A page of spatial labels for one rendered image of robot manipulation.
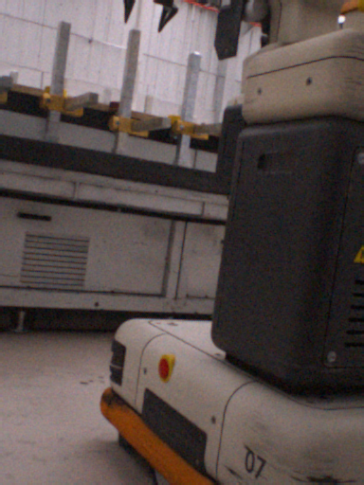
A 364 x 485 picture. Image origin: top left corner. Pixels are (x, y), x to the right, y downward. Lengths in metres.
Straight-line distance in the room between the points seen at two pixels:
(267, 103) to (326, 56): 0.13
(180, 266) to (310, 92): 1.67
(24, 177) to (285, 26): 1.03
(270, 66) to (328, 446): 0.57
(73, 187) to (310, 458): 1.44
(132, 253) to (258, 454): 1.63
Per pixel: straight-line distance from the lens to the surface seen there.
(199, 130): 2.17
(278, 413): 0.84
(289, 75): 0.93
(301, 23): 1.32
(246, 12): 1.38
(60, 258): 2.28
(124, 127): 2.08
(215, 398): 0.94
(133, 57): 2.13
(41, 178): 2.01
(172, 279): 2.45
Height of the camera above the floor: 0.52
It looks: 3 degrees down
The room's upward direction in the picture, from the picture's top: 8 degrees clockwise
